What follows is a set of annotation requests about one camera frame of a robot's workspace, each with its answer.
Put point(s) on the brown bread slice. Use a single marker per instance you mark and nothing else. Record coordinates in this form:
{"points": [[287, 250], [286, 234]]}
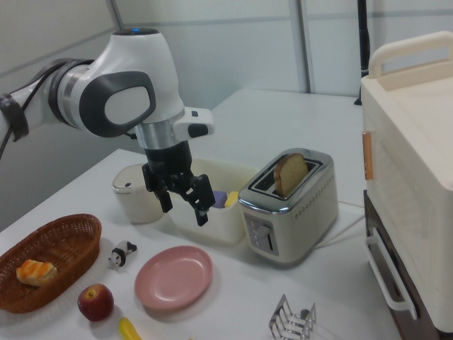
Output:
{"points": [[290, 173]]}

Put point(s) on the panda figurine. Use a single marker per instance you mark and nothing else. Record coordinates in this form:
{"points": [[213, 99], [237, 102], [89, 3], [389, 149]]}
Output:
{"points": [[120, 253]]}

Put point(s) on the brown wicker basket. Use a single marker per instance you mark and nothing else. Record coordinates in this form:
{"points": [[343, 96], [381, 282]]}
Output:
{"points": [[67, 241]]}

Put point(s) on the orange glazed pastry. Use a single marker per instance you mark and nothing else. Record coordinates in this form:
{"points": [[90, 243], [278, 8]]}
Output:
{"points": [[35, 272]]}

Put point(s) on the silver cream two-slot toaster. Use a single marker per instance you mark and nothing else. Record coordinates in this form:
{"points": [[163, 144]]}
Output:
{"points": [[301, 219]]}

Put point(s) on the cream lidded canister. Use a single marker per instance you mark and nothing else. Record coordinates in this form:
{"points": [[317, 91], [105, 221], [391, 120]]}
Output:
{"points": [[132, 205]]}

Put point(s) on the silver toast rack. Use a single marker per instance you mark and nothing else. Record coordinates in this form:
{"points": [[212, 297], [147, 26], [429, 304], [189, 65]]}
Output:
{"points": [[290, 320]]}

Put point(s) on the purple cube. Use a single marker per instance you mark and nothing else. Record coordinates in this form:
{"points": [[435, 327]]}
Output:
{"points": [[220, 200]]}

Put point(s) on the black pole stand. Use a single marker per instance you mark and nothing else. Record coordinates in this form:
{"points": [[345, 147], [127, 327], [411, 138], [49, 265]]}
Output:
{"points": [[364, 42]]}

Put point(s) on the cream bread box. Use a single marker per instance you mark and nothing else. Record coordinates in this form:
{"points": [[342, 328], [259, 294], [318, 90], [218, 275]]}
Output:
{"points": [[414, 148]]}

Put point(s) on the cream plastic storage box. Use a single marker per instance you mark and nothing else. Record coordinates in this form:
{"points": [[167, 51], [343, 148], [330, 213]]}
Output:
{"points": [[219, 226]]}

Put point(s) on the pink plate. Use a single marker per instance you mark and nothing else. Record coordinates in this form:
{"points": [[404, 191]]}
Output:
{"points": [[173, 280]]}

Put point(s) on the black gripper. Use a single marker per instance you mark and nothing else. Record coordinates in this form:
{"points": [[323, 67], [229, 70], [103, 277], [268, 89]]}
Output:
{"points": [[168, 163]]}

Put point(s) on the yellow cube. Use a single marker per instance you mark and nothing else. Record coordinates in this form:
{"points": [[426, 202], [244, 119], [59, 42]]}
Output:
{"points": [[233, 198]]}

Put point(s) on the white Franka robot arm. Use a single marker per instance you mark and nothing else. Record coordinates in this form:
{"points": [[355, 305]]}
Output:
{"points": [[134, 56]]}

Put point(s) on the red apple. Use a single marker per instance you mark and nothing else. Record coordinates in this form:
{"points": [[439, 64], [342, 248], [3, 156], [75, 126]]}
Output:
{"points": [[95, 302]]}

